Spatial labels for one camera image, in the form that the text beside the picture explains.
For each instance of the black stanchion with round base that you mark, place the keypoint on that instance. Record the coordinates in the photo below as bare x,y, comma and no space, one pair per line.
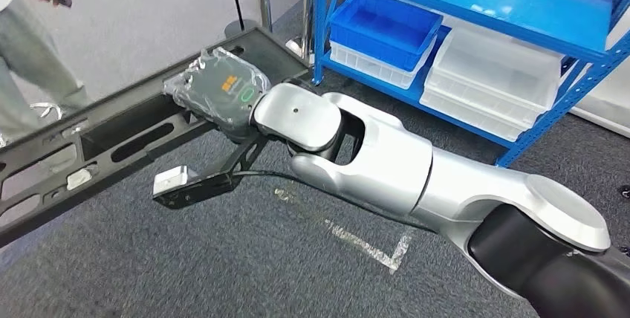
241,28

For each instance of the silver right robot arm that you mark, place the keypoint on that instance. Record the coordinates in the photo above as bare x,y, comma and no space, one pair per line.
393,168

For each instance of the silver floor tape mark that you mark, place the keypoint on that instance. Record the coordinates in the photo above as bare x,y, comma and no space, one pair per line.
374,252

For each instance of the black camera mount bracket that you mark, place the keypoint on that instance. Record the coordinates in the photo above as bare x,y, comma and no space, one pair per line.
211,188

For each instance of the long black plastic part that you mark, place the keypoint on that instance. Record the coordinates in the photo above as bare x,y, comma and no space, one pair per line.
123,114

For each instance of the blue plastic bin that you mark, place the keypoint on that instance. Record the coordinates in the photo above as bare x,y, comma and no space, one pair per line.
384,30

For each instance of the blue metal shelf rack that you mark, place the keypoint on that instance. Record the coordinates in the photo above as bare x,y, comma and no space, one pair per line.
492,5

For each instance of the person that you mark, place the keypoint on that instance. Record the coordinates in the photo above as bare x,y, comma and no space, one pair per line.
24,50

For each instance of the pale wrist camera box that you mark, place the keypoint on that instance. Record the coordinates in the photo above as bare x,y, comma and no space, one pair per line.
172,179

